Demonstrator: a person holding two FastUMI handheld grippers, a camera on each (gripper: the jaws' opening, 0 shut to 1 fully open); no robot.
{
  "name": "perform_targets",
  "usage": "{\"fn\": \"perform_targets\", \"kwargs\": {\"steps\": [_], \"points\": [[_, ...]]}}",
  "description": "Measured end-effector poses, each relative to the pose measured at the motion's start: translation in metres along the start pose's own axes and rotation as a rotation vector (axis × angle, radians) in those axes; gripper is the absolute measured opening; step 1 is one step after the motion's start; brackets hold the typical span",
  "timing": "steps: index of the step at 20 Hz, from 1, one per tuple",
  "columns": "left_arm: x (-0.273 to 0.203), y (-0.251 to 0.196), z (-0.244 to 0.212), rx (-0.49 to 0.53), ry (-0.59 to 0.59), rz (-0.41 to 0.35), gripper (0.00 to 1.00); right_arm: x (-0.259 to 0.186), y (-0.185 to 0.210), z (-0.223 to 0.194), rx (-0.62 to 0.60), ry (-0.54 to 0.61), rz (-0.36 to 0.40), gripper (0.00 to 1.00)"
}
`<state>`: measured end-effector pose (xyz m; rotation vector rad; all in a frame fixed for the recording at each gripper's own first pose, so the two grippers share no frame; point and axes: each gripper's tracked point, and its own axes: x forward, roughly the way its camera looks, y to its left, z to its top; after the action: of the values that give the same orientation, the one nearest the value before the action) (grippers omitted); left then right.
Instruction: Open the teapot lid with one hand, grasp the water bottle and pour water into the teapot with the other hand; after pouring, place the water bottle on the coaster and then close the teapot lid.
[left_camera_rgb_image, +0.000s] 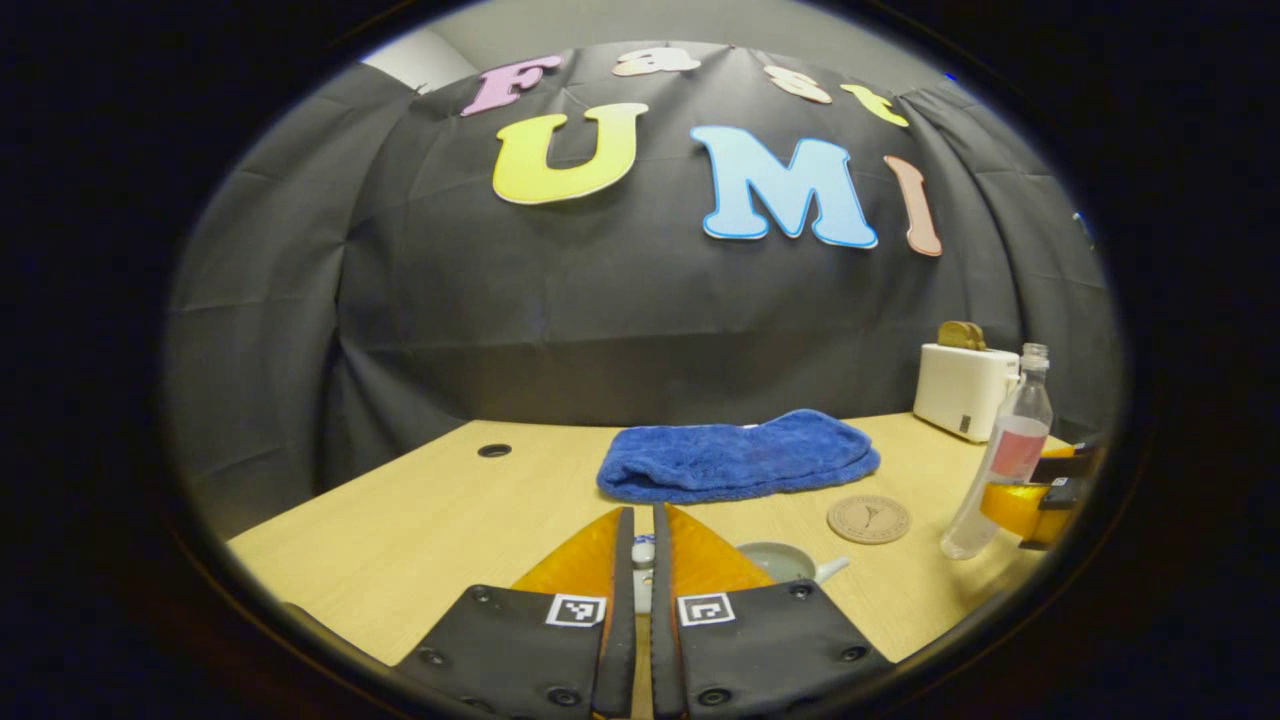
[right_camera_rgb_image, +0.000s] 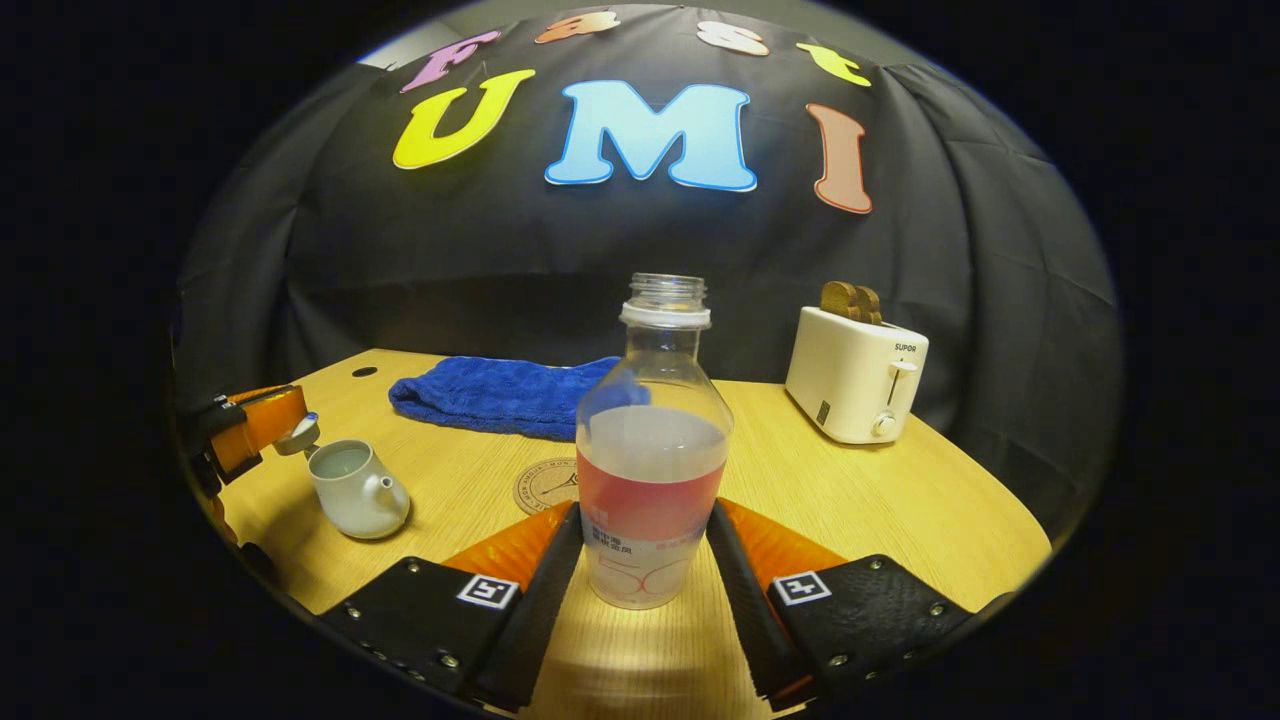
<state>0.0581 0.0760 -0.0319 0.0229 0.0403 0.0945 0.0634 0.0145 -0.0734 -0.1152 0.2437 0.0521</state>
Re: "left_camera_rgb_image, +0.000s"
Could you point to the black desk grommet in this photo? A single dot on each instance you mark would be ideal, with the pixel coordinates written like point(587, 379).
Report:
point(494, 450)

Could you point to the clear plastic water bottle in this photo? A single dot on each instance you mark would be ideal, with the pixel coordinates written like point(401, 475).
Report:
point(1015, 440)

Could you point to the white toaster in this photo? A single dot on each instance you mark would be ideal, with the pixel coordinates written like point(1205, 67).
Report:
point(960, 395)

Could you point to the brown bread slice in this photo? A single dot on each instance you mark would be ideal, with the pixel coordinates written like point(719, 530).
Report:
point(952, 337)
point(977, 337)

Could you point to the white ceramic teacup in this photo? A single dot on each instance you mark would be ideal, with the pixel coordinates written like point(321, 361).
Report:
point(790, 562)

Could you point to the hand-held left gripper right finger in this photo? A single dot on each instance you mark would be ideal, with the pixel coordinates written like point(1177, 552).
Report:
point(661, 620)

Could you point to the blue towel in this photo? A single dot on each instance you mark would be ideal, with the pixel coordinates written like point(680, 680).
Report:
point(740, 460)

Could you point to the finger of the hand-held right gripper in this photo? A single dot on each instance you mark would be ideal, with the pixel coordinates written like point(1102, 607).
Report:
point(1065, 466)
point(1015, 508)

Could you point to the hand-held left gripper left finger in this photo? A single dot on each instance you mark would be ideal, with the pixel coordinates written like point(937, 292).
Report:
point(624, 600)

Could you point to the round brown coaster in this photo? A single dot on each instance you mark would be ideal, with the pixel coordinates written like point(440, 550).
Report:
point(868, 520)

